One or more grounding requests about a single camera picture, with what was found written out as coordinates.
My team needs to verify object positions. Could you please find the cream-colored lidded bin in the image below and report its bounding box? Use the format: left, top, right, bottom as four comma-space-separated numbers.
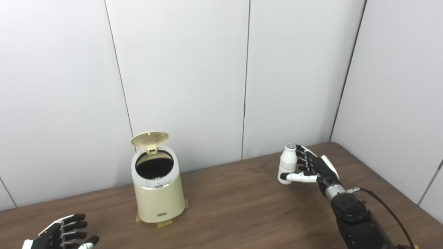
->
130, 131, 186, 223

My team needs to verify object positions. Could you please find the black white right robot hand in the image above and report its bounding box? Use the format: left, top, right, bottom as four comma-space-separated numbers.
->
280, 145, 341, 197

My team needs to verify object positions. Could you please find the small white plastic bottle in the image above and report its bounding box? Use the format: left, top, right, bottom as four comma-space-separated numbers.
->
278, 142, 298, 185

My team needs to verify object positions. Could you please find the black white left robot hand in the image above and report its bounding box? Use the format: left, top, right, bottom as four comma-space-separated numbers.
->
21, 213, 100, 249

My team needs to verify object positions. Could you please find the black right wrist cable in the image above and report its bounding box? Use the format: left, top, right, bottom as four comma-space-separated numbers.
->
348, 187, 416, 249

